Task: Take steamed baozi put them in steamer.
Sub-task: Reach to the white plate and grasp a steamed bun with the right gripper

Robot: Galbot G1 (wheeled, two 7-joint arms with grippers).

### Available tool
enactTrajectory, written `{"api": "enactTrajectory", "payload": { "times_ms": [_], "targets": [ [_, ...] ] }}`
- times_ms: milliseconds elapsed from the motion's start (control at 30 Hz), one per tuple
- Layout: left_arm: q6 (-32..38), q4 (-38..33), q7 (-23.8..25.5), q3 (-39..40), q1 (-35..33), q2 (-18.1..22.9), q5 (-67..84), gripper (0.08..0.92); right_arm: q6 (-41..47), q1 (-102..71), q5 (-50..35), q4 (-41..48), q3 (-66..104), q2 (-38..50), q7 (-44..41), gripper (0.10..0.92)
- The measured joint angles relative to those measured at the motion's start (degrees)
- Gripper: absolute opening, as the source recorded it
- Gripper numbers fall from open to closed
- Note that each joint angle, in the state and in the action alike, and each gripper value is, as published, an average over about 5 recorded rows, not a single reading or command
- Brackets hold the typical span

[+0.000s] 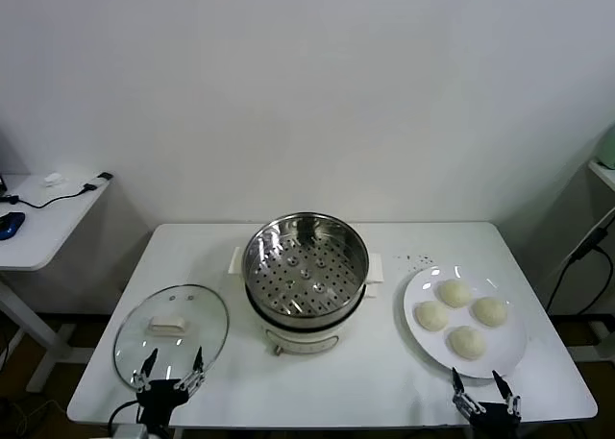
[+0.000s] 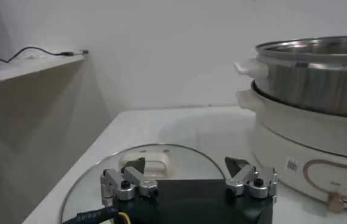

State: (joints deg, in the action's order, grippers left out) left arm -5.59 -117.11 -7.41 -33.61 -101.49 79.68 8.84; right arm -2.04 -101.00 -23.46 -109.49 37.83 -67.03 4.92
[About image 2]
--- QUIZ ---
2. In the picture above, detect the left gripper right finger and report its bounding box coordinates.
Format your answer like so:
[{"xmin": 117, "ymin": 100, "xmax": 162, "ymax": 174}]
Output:
[{"xmin": 224, "ymin": 156, "xmax": 278, "ymax": 204}]

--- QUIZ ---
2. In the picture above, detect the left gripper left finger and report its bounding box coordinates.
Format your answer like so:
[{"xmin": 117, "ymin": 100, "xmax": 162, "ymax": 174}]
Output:
[{"xmin": 100, "ymin": 157, "xmax": 159, "ymax": 208}]

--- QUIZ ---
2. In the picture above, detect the round glass pot lid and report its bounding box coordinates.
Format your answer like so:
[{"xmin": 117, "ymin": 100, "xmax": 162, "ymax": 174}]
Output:
[{"xmin": 60, "ymin": 143, "xmax": 226, "ymax": 224}]

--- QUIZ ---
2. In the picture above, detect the stainless steel steamer basket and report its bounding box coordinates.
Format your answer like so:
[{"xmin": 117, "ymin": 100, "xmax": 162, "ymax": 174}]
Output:
[{"xmin": 233, "ymin": 35, "xmax": 347, "ymax": 120}]

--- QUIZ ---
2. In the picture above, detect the white electric cooker base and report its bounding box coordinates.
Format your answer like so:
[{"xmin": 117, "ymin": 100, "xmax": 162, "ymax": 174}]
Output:
[{"xmin": 236, "ymin": 81, "xmax": 347, "ymax": 214}]

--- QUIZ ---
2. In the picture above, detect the white side table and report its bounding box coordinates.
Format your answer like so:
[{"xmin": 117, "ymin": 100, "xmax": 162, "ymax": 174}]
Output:
[{"xmin": 0, "ymin": 51, "xmax": 89, "ymax": 85}]

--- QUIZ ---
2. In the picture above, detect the crumpled white tissue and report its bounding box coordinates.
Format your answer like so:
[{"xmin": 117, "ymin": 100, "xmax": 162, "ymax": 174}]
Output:
[{"xmin": 21, "ymin": 50, "xmax": 45, "ymax": 60}]

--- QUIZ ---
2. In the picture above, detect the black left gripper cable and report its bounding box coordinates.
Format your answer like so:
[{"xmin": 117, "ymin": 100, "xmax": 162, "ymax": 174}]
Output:
[{"xmin": 62, "ymin": 206, "xmax": 131, "ymax": 224}]

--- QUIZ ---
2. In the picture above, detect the black cable with plug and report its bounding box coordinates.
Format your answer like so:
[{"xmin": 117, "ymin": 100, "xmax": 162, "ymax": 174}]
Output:
[{"xmin": 0, "ymin": 45, "xmax": 89, "ymax": 64}]

